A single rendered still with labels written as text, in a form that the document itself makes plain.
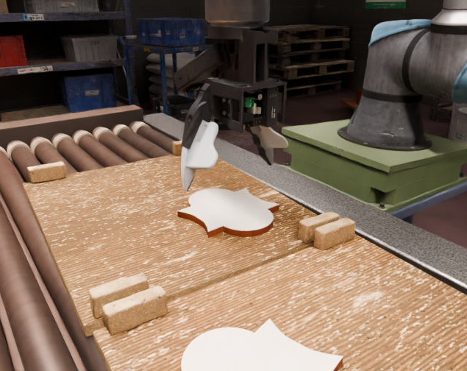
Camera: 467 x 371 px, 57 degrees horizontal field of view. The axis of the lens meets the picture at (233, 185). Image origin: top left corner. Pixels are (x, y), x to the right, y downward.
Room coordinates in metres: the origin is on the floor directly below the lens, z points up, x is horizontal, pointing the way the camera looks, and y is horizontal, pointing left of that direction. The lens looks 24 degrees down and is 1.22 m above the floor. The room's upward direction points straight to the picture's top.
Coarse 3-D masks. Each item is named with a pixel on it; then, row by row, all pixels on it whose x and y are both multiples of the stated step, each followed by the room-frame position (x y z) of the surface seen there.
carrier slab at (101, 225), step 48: (48, 192) 0.63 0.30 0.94; (96, 192) 0.63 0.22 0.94; (144, 192) 0.63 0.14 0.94; (192, 192) 0.63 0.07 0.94; (48, 240) 0.48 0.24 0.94; (96, 240) 0.48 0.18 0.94; (144, 240) 0.48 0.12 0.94; (192, 240) 0.48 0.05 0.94; (240, 240) 0.48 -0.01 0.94; (288, 240) 0.48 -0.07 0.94; (192, 288) 0.39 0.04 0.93
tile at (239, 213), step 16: (208, 192) 0.61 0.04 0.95; (224, 192) 0.61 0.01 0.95; (240, 192) 0.61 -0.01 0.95; (192, 208) 0.55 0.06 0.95; (208, 208) 0.55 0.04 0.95; (224, 208) 0.55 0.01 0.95; (240, 208) 0.55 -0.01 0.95; (256, 208) 0.55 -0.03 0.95; (272, 208) 0.56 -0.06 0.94; (208, 224) 0.51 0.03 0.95; (224, 224) 0.51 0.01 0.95; (240, 224) 0.51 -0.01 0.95; (256, 224) 0.51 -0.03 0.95; (272, 224) 0.52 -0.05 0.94
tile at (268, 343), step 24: (216, 336) 0.30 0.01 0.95; (240, 336) 0.30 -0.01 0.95; (264, 336) 0.30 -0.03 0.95; (192, 360) 0.27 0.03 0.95; (216, 360) 0.27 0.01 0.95; (240, 360) 0.27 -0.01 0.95; (264, 360) 0.27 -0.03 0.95; (288, 360) 0.27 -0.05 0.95; (312, 360) 0.27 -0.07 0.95; (336, 360) 0.27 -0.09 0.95
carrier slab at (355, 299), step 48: (240, 288) 0.38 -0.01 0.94; (288, 288) 0.38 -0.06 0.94; (336, 288) 0.38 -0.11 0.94; (384, 288) 0.38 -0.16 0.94; (432, 288) 0.38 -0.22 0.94; (96, 336) 0.31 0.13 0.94; (144, 336) 0.31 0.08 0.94; (192, 336) 0.31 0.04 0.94; (288, 336) 0.31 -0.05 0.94; (336, 336) 0.31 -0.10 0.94; (384, 336) 0.31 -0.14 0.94; (432, 336) 0.31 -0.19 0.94
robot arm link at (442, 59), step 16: (448, 0) 0.74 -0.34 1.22; (464, 0) 0.72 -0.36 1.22; (448, 16) 0.73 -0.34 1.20; (464, 16) 0.71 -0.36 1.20; (432, 32) 0.75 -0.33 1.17; (448, 32) 0.72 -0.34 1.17; (464, 32) 0.70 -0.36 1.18; (416, 48) 0.78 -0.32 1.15; (432, 48) 0.75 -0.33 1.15; (448, 48) 0.72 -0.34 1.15; (464, 48) 0.70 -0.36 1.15; (416, 64) 0.77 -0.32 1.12; (432, 64) 0.74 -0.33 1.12; (448, 64) 0.71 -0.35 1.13; (464, 64) 0.69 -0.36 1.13; (416, 80) 0.77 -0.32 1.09; (432, 80) 0.74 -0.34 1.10; (448, 80) 0.71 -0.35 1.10; (464, 80) 0.69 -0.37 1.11; (448, 96) 0.73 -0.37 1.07; (464, 96) 0.70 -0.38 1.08
